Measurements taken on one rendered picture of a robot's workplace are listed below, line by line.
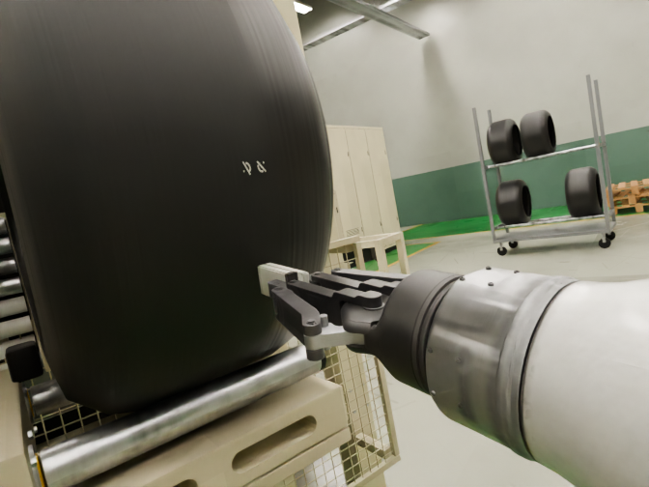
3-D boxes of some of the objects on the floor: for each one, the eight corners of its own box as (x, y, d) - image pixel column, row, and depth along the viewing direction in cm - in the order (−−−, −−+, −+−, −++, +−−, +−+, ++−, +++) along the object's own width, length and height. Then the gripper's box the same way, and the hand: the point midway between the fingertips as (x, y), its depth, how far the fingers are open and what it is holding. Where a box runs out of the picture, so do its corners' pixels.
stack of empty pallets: (672, 208, 686) (669, 181, 682) (605, 215, 741) (601, 190, 737) (670, 199, 786) (667, 175, 782) (610, 207, 841) (606, 185, 837)
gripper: (524, 253, 29) (312, 229, 48) (380, 314, 21) (196, 256, 40) (527, 358, 30) (321, 295, 49) (394, 450, 23) (211, 333, 42)
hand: (283, 283), depth 42 cm, fingers closed
